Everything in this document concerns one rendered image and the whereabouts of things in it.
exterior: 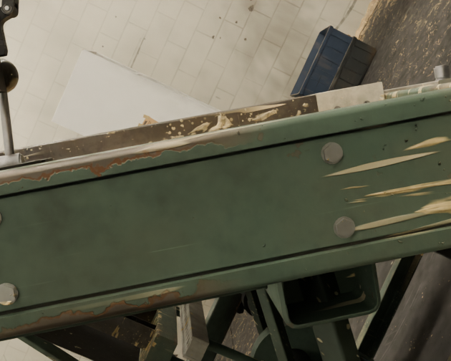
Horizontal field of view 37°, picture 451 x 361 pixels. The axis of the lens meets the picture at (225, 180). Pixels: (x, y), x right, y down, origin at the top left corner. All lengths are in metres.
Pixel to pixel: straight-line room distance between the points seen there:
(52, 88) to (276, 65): 2.12
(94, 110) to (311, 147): 4.62
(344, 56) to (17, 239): 5.08
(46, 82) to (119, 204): 6.09
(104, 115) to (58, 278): 4.59
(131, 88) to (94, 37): 1.54
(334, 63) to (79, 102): 2.02
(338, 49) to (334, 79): 0.25
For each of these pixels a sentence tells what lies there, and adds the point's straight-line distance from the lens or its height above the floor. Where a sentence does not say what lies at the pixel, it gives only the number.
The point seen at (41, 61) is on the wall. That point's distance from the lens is 6.54.
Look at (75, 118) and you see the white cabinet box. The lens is 5.07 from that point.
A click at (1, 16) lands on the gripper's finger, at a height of 1.44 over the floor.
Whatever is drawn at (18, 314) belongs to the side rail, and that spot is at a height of 1.28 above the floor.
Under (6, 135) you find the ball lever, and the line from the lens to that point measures 0.74.
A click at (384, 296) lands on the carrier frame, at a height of 0.18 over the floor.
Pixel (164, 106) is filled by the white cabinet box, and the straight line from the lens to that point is 4.99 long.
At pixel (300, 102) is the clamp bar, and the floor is 1.05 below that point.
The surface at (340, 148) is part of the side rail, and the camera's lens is 0.46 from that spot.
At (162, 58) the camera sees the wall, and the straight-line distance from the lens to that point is 6.39.
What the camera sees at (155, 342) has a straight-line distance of 2.04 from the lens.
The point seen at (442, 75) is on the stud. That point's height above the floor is 0.87.
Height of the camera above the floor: 1.24
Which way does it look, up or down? 6 degrees down
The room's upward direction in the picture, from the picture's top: 65 degrees counter-clockwise
